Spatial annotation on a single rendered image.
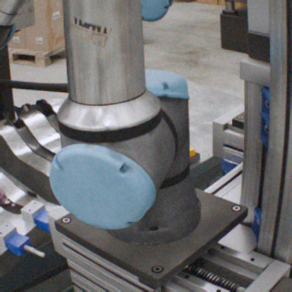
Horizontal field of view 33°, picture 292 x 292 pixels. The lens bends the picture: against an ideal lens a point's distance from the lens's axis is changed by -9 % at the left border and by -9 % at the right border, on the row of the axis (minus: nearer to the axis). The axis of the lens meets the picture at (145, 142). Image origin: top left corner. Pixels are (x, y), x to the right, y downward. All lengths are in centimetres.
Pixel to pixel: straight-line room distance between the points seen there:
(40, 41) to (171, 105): 462
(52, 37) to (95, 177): 465
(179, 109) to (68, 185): 20
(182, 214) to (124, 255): 10
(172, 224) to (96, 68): 30
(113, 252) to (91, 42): 34
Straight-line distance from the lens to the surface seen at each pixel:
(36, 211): 115
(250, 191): 91
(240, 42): 529
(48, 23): 513
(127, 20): 52
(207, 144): 156
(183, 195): 75
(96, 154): 53
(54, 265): 130
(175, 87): 67
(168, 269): 71
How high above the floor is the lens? 150
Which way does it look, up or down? 26 degrees down
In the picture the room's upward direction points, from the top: 3 degrees counter-clockwise
